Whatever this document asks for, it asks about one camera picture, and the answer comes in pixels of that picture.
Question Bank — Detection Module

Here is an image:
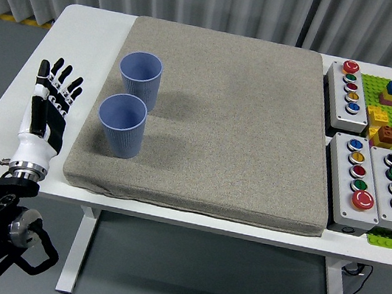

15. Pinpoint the grey box large red button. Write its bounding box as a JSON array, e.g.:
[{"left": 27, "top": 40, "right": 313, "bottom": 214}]
[{"left": 317, "top": 130, "right": 392, "bottom": 233}]

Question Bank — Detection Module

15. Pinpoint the grey five-button control box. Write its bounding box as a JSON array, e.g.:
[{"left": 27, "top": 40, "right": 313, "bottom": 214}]
[{"left": 318, "top": 56, "right": 379, "bottom": 136}]

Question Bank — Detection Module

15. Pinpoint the blue ribbed plastic cup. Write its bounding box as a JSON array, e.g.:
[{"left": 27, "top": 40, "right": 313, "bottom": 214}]
[
  {"left": 91, "top": 90, "right": 152, "bottom": 161},
  {"left": 113, "top": 48, "right": 166, "bottom": 112}
]

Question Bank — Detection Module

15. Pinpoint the yellow toy brick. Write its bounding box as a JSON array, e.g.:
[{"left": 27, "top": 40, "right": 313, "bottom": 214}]
[
  {"left": 364, "top": 104, "right": 391, "bottom": 130},
  {"left": 364, "top": 125, "right": 390, "bottom": 150},
  {"left": 377, "top": 88, "right": 392, "bottom": 107}
]

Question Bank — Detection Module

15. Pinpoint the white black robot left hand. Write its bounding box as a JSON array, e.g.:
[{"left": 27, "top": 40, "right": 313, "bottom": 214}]
[{"left": 9, "top": 52, "right": 88, "bottom": 176}]

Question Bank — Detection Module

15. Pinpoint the brown toy brick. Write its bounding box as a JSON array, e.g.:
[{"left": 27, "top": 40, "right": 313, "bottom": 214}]
[{"left": 374, "top": 124, "right": 392, "bottom": 146}]

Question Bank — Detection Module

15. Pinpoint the grey-brown fabric mat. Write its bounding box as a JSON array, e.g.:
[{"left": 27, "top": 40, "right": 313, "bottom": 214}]
[{"left": 57, "top": 6, "right": 356, "bottom": 240}]

